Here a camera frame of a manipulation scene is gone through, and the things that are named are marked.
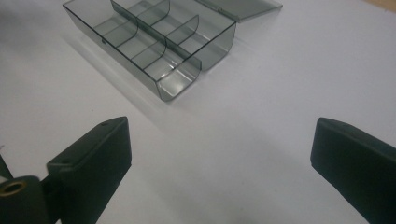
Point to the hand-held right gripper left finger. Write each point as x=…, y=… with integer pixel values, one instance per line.
x=93, y=161

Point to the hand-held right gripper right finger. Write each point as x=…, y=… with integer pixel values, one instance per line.
x=358, y=165

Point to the clear grey compartment box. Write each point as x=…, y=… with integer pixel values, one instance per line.
x=177, y=84

